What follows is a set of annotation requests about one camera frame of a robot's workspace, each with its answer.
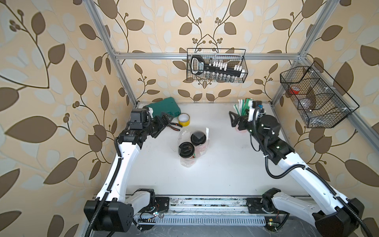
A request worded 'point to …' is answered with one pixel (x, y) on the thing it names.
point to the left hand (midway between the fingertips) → (166, 120)
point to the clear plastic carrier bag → (184, 136)
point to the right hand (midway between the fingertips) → (237, 111)
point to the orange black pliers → (175, 129)
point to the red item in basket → (294, 90)
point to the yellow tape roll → (184, 119)
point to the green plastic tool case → (168, 105)
